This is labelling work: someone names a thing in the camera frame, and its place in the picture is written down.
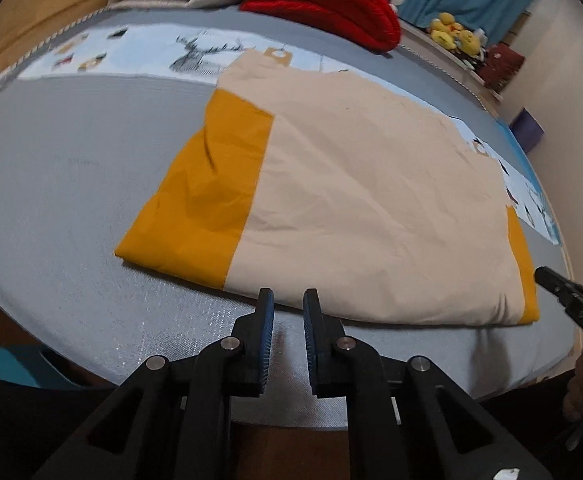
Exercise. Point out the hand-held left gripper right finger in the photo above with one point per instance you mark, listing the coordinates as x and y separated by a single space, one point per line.
311 340

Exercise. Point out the light blue printed blanket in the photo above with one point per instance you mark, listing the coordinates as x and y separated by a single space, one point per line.
136 52

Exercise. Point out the white paper scrap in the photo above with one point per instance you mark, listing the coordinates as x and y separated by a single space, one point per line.
506 474

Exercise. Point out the purple box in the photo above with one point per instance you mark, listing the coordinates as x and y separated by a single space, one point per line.
526 130

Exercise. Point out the person's right hand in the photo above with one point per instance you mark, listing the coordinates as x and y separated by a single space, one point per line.
581 390

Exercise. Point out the beige and orange bed sheet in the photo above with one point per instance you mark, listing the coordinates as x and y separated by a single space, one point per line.
371 185

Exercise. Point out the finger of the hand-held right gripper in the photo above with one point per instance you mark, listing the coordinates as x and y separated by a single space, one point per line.
549 279

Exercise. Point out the dark red bag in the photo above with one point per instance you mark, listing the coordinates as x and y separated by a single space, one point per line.
504 65

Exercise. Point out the red folded blanket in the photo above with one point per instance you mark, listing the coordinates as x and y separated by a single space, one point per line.
321 0

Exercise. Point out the yellow plush toy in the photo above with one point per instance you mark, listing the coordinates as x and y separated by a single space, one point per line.
469 42
444 30

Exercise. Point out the wooden bed frame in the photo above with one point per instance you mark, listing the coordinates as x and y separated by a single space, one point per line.
31 10

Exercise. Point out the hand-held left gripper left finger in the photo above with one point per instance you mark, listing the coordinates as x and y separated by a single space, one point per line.
266 330

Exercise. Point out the teal plastic object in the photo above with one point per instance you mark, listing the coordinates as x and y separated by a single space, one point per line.
21 365

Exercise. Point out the white plush toy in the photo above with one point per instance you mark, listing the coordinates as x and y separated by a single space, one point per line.
397 0

